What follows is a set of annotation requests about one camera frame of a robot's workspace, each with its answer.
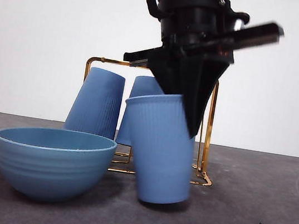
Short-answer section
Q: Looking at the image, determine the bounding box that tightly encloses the blue ribbed plastic cup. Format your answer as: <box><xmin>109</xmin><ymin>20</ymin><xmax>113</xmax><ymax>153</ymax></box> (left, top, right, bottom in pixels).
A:
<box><xmin>110</xmin><ymin>86</ymin><xmax>204</xmax><ymax>210</ymax></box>
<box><xmin>115</xmin><ymin>72</ymin><xmax>168</xmax><ymax>150</ymax></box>
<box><xmin>61</xmin><ymin>63</ymin><xmax>128</xmax><ymax>142</ymax></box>

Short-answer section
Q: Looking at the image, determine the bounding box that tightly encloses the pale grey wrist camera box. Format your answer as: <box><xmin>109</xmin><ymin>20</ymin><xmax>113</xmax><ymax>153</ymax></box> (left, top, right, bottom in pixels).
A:
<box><xmin>233</xmin><ymin>17</ymin><xmax>246</xmax><ymax>31</ymax></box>

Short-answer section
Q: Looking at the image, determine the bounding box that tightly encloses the gold wire cup rack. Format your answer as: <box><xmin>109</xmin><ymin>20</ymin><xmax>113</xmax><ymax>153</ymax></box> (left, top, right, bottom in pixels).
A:
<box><xmin>69</xmin><ymin>54</ymin><xmax>231</xmax><ymax>189</ymax></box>

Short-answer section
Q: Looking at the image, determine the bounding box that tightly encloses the blue ribbed bowl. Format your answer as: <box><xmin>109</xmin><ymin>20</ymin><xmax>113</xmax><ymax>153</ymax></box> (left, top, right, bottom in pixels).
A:
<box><xmin>0</xmin><ymin>120</ymin><xmax>119</xmax><ymax>212</ymax></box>

